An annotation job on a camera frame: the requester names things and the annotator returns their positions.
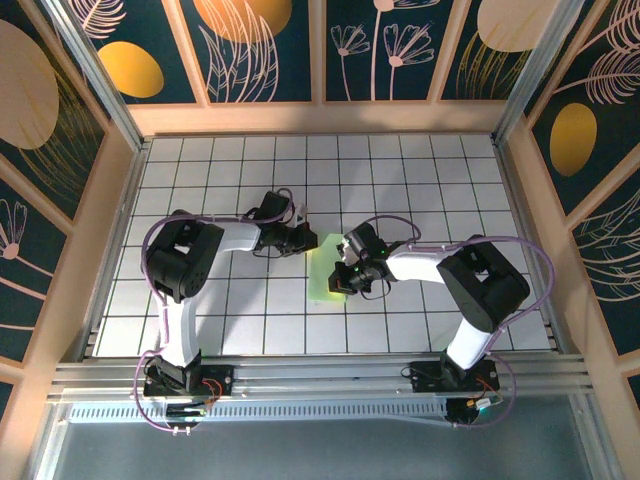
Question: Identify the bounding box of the light green paper sheet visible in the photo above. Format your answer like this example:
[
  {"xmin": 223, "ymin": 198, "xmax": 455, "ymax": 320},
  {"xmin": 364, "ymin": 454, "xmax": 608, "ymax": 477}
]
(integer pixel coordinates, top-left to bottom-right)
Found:
[{"xmin": 307, "ymin": 231, "xmax": 351, "ymax": 305}]

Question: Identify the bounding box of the grey metal panel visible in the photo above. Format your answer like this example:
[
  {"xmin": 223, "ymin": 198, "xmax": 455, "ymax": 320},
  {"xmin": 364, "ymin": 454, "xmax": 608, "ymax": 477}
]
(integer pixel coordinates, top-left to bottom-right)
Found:
[{"xmin": 49, "ymin": 422, "xmax": 599, "ymax": 480}]

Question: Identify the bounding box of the long aluminium base rail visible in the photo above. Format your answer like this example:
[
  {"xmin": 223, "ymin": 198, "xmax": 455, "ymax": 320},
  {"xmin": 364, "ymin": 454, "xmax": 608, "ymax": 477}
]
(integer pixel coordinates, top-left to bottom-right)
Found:
[{"xmin": 47, "ymin": 352, "xmax": 599, "ymax": 401}]

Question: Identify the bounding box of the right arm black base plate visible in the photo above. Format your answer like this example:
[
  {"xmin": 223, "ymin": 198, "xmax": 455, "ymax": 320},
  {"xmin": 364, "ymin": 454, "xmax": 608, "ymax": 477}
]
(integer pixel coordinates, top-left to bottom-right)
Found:
[{"xmin": 408, "ymin": 360, "xmax": 501, "ymax": 394}]

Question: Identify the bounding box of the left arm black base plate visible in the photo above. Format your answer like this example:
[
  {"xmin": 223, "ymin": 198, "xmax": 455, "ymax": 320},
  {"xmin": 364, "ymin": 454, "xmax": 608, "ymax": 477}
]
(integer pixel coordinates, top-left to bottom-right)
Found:
[{"xmin": 143, "ymin": 363, "xmax": 236, "ymax": 400}]

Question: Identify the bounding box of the white slotted cable duct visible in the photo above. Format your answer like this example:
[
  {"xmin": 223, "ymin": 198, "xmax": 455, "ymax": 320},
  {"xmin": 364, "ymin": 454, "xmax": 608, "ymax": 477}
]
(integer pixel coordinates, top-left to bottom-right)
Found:
[{"xmin": 67, "ymin": 399, "xmax": 451, "ymax": 426}]

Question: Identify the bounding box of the aluminium table side rail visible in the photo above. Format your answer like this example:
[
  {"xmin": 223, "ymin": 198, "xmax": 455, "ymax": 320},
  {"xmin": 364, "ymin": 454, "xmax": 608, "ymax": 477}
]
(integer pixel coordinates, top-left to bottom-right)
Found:
[
  {"xmin": 492, "ymin": 137, "xmax": 574, "ymax": 357},
  {"xmin": 74, "ymin": 139, "xmax": 151, "ymax": 361}
]

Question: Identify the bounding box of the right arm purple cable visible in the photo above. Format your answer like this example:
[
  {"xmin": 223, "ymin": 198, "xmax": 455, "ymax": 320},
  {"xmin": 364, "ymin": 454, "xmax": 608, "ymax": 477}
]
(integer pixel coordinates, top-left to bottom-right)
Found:
[{"xmin": 367, "ymin": 214, "xmax": 556, "ymax": 431}]

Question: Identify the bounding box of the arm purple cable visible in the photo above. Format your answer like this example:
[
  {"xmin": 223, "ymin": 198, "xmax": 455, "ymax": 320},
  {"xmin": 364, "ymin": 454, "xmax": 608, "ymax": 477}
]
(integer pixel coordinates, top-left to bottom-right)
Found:
[
  {"xmin": 132, "ymin": 187, "xmax": 296, "ymax": 435},
  {"xmin": 367, "ymin": 214, "xmax": 556, "ymax": 431}
]

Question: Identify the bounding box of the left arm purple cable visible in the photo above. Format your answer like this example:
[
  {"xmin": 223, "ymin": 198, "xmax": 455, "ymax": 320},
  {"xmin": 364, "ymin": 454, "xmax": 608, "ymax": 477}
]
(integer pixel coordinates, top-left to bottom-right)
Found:
[{"xmin": 132, "ymin": 187, "xmax": 296, "ymax": 435}]

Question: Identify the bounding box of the short aluminium frame post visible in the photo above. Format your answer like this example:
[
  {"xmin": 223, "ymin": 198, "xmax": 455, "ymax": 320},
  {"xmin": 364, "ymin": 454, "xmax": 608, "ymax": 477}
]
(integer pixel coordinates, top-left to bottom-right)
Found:
[
  {"xmin": 574, "ymin": 394, "xmax": 621, "ymax": 480},
  {"xmin": 29, "ymin": 399, "xmax": 71, "ymax": 480}
]

